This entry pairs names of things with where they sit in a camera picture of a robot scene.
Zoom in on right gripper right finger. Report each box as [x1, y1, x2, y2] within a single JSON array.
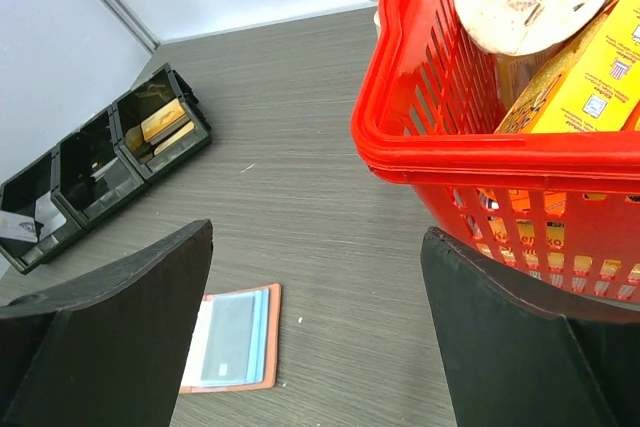
[[421, 228, 639, 426]]

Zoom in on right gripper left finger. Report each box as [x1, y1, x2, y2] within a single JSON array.
[[1, 220, 213, 426]]

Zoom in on pink card holder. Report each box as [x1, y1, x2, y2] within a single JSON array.
[[179, 283, 282, 394]]

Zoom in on silver card stack upper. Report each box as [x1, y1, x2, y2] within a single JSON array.
[[34, 192, 67, 240]]

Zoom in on silver card stack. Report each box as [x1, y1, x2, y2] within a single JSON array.
[[34, 192, 67, 240], [0, 211, 39, 243]]

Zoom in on silver card stack lower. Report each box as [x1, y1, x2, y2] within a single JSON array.
[[0, 211, 39, 243]]

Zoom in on black card organizer tray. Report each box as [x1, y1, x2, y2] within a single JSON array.
[[1, 64, 212, 275]]

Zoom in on black card stack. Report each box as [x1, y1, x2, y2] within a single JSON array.
[[90, 157, 119, 182]]

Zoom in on gold card stack lower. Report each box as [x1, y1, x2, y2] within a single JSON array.
[[153, 122, 195, 156]]

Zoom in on gold card stack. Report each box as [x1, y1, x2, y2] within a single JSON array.
[[140, 98, 190, 145], [153, 122, 195, 156]]

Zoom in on gold card stack upper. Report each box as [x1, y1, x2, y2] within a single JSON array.
[[140, 98, 190, 145]]

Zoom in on red shopping basket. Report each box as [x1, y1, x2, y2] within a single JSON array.
[[351, 0, 639, 302]]

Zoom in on yellow green sponge pack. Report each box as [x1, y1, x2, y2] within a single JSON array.
[[496, 0, 639, 134]]

